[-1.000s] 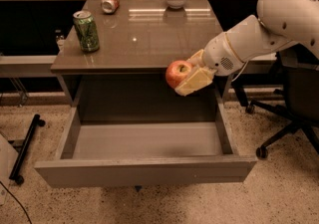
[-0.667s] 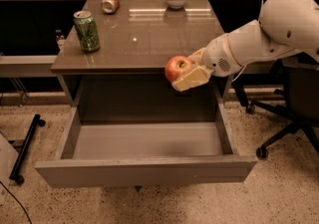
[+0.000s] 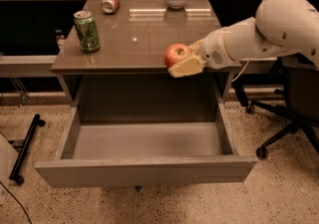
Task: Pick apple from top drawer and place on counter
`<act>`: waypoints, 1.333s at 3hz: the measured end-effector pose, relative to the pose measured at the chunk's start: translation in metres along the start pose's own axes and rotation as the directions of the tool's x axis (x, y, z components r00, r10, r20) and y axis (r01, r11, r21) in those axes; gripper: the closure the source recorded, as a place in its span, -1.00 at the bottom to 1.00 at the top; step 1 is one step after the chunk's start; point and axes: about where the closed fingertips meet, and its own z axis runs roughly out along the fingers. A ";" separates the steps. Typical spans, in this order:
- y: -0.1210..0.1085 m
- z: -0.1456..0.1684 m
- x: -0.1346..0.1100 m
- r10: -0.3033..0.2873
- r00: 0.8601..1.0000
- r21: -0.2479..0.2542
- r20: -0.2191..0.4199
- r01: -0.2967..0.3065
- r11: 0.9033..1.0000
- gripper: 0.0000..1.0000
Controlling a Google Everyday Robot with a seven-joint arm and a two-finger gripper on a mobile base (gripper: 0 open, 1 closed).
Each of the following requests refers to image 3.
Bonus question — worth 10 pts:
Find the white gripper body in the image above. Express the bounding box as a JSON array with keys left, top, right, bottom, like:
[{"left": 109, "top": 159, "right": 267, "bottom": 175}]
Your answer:
[{"left": 199, "top": 28, "right": 233, "bottom": 70}]

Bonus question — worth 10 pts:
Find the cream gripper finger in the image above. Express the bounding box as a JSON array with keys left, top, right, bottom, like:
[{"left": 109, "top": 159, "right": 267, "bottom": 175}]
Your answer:
[
  {"left": 188, "top": 39, "right": 203, "bottom": 53},
  {"left": 168, "top": 55, "right": 206, "bottom": 78}
]

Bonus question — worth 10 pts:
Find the red apple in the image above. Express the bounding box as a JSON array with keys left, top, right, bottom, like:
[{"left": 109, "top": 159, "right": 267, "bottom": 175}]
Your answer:
[{"left": 164, "top": 44, "right": 190, "bottom": 68}]

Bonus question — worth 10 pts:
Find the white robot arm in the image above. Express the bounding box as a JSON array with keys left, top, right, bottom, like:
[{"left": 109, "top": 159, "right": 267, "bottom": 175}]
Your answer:
[{"left": 164, "top": 0, "right": 319, "bottom": 78}]

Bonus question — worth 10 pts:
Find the grey cabinet with counter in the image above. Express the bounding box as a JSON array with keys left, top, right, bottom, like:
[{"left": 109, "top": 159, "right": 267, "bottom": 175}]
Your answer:
[{"left": 52, "top": 0, "right": 230, "bottom": 124}]

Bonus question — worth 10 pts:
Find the open grey top drawer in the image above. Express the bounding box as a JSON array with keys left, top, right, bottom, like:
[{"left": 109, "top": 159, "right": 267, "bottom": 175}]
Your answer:
[{"left": 34, "top": 78, "right": 258, "bottom": 189}]

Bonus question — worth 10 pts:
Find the black office chair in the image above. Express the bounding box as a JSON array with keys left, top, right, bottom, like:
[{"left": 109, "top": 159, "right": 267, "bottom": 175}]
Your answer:
[{"left": 232, "top": 54, "right": 319, "bottom": 159}]

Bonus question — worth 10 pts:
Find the red and silver can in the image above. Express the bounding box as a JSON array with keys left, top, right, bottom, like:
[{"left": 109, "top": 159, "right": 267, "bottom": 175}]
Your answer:
[{"left": 102, "top": 0, "right": 121, "bottom": 14}]

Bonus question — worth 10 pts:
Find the green soda can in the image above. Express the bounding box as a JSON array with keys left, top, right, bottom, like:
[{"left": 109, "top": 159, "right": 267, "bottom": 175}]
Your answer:
[{"left": 74, "top": 10, "right": 100, "bottom": 53}]

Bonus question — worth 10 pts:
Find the black wheeled stand base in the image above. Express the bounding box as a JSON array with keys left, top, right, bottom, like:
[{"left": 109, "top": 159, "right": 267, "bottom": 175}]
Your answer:
[{"left": 9, "top": 113, "right": 46, "bottom": 185}]

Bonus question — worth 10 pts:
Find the white cable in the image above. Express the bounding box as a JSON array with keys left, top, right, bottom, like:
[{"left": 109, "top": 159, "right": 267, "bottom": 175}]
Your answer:
[{"left": 231, "top": 58, "right": 251, "bottom": 83}]

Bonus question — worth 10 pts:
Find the thin black floor cable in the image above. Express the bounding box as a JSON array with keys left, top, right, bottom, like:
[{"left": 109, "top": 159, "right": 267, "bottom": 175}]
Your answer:
[{"left": 0, "top": 181, "right": 33, "bottom": 224}]

